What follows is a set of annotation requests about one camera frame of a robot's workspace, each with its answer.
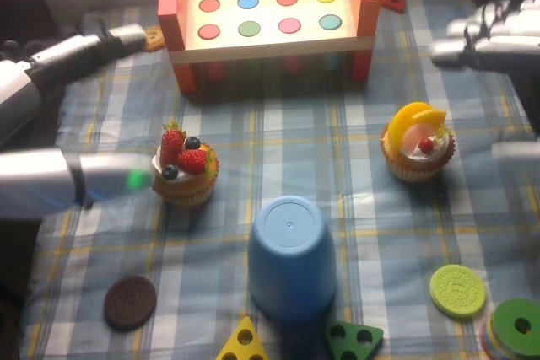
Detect strawberry blueberry cupcake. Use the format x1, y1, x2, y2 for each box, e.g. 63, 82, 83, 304
150, 119, 220, 208

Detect brown sandwich cookie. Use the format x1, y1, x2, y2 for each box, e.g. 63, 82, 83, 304
103, 275, 159, 331

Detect multicoloured stacked rings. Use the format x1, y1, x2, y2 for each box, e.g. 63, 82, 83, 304
478, 311, 511, 360

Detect green sandwich cookie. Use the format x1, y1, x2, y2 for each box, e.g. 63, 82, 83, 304
429, 264, 488, 320

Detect pink round peg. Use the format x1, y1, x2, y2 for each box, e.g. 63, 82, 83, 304
278, 17, 302, 35

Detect tan biscuit toy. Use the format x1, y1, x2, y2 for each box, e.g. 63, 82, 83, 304
143, 25, 166, 53

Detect green stacking ring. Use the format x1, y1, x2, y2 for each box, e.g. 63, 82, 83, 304
492, 298, 540, 357

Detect green round peg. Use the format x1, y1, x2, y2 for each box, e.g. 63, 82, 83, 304
237, 20, 262, 38

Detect toy wooden bed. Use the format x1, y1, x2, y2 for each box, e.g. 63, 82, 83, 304
157, 0, 382, 96

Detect yellow triangle block with holes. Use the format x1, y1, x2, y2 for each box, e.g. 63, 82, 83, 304
214, 315, 270, 360

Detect peach slice cupcake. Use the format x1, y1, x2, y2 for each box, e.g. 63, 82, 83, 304
379, 101, 456, 184

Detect blue plastic cup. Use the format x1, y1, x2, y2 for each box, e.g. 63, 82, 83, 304
247, 195, 338, 324

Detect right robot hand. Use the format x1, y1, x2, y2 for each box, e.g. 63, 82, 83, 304
429, 0, 540, 73

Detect blue plaid tablecloth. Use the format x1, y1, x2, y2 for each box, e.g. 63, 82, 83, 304
19, 0, 540, 360

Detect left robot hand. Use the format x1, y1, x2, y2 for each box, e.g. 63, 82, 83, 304
0, 22, 149, 146

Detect teal round peg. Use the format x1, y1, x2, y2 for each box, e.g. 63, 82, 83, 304
318, 13, 343, 31

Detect green triangle block with holes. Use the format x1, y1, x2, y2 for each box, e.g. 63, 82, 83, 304
323, 320, 385, 360

